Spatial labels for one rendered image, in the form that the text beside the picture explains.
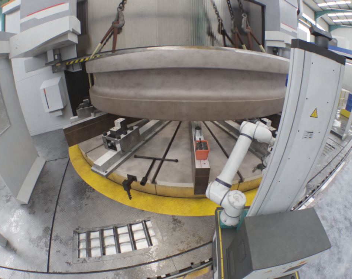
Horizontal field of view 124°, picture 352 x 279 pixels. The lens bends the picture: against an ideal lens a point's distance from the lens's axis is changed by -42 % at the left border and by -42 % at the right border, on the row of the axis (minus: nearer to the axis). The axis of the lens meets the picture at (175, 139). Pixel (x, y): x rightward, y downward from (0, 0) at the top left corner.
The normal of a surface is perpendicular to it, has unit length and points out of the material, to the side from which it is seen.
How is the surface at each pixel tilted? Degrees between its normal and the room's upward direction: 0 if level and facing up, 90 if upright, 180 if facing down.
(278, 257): 0
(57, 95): 90
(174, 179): 0
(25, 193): 37
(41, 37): 90
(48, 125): 90
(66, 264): 0
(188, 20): 90
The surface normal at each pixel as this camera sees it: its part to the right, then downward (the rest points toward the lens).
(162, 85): -0.22, 0.49
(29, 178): 0.54, -0.81
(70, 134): 0.68, 0.35
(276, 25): -0.94, 0.19
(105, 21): 0.36, 0.45
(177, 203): -0.03, -0.87
